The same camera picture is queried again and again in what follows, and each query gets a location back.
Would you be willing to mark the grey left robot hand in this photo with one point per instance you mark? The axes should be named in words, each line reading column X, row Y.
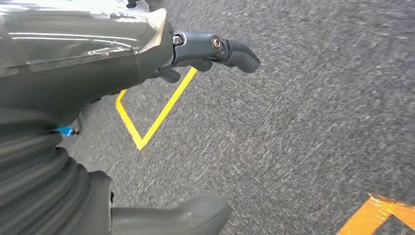
column 81, row 65

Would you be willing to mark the blue metal shelf rack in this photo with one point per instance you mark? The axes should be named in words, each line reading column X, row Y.
column 64, row 130

